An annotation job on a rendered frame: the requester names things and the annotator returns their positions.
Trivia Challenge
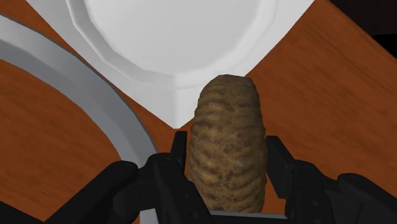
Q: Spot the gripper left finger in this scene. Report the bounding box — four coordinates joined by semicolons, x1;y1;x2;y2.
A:
43;130;215;224

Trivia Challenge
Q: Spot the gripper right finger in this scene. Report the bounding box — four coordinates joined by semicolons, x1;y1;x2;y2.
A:
265;135;397;224

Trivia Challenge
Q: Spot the brown ridged potato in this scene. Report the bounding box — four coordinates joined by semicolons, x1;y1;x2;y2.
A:
186;74;268;214

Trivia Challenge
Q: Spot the white square plate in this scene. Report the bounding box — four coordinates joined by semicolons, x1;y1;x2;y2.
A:
25;0;316;129

